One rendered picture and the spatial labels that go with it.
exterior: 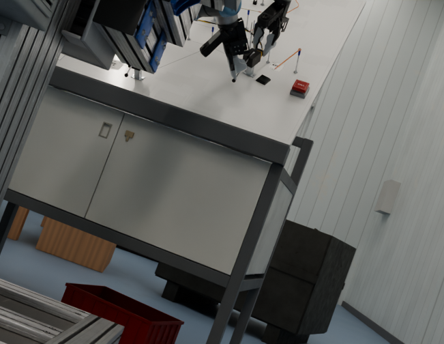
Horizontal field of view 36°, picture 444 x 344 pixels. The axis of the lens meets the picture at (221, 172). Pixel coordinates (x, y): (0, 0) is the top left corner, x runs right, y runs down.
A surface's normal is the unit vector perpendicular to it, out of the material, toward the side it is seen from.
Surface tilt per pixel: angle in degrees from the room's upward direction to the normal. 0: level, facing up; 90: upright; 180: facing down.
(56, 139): 90
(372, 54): 90
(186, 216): 90
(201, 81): 50
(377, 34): 90
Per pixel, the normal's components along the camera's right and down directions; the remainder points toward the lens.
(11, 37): -0.02, -0.07
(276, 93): 0.08, -0.70
